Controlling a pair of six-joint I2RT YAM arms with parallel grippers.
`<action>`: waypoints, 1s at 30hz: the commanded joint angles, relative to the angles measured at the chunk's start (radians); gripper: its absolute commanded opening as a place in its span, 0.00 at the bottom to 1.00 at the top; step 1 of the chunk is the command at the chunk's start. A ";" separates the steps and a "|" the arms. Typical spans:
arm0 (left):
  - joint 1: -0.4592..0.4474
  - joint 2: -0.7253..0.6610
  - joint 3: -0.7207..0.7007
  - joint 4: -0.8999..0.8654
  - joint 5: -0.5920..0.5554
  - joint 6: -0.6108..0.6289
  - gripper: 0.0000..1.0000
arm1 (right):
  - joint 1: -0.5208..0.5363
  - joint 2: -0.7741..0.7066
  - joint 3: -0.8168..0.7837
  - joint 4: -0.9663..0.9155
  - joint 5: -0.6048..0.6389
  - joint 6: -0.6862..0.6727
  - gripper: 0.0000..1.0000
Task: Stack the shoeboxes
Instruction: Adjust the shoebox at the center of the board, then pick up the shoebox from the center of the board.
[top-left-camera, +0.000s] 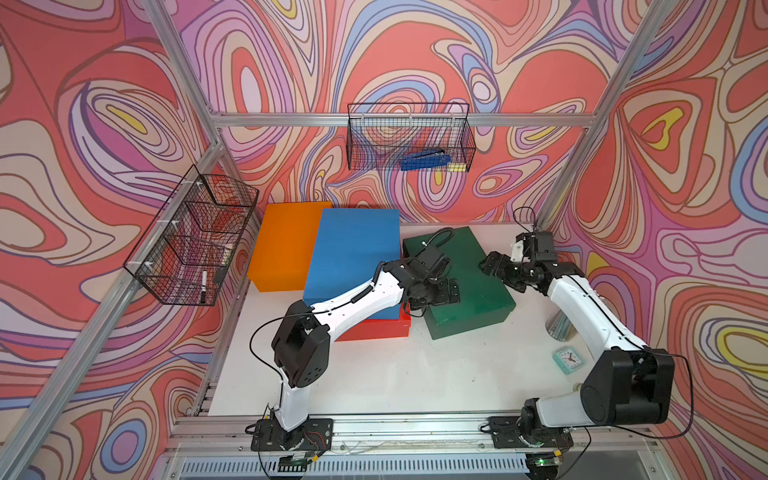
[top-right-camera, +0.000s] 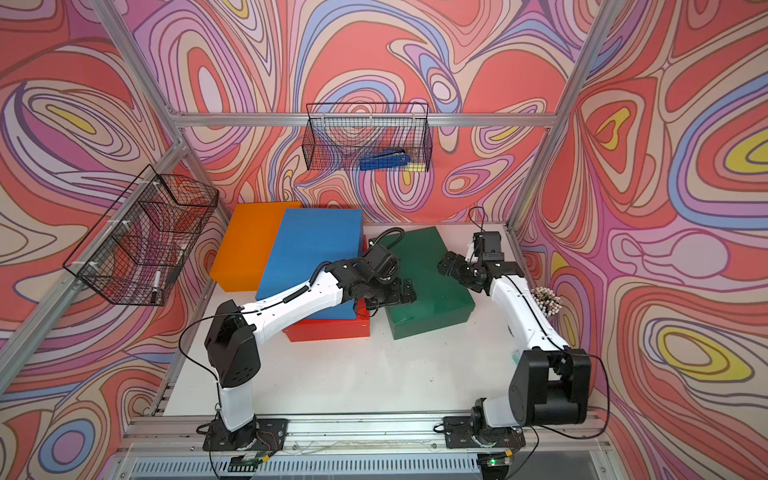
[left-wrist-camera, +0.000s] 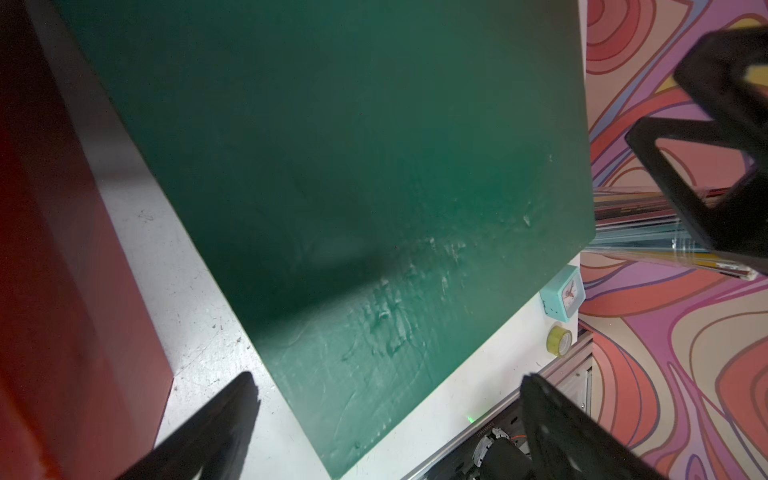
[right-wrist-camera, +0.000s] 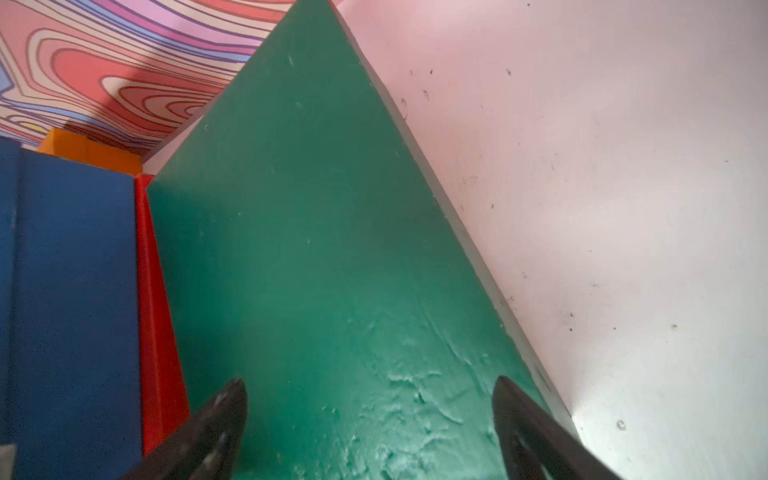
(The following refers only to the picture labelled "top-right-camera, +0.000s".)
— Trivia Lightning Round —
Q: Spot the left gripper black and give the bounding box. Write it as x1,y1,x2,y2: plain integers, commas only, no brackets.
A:
365,276,421,311

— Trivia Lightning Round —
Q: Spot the black wire basket wall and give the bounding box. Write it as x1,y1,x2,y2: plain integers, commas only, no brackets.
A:
62,166,219,307
302,101,433,172

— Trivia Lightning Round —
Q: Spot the blue tool in basket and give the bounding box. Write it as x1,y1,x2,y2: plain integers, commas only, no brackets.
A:
359,148,411,171

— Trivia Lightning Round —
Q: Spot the blue shoebox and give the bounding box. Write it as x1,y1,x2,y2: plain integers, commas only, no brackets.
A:
255,208,363,300

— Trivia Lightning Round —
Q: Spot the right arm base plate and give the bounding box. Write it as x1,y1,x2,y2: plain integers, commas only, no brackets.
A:
433,415,526,452

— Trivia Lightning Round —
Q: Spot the black wire basket back wall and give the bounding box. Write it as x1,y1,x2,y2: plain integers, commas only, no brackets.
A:
302,101,433,172

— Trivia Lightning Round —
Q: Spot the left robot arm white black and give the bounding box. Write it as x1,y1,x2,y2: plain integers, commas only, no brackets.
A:
204,227,416,452

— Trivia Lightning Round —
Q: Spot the yellow item in basket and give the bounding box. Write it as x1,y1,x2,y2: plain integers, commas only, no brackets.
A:
400,163,428,173

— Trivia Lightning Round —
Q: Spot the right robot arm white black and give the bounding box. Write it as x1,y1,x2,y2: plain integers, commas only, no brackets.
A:
438,231,592,432

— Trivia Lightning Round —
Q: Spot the black wire basket left wall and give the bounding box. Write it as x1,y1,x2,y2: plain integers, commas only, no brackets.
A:
62,166,219,307

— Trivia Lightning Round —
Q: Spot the marker pen in basket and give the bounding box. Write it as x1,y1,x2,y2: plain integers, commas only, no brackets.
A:
150,270,161,304

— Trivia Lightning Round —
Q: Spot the aluminium front rail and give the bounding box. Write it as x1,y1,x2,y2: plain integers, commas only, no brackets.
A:
102,411,629,479

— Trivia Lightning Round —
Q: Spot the green shoebox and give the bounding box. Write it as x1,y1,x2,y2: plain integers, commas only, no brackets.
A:
385,227,475,340

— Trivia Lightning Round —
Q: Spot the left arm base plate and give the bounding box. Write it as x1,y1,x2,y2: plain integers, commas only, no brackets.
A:
197,416,289,454

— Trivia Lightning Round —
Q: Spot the red shoebox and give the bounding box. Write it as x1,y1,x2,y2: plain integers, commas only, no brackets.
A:
283,231,370,342

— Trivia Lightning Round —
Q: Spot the cup of pencils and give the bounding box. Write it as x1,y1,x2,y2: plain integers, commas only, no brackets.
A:
531,287,562,318

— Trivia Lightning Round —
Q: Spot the orange shoebox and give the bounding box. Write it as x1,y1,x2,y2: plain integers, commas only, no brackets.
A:
211,202,302,293

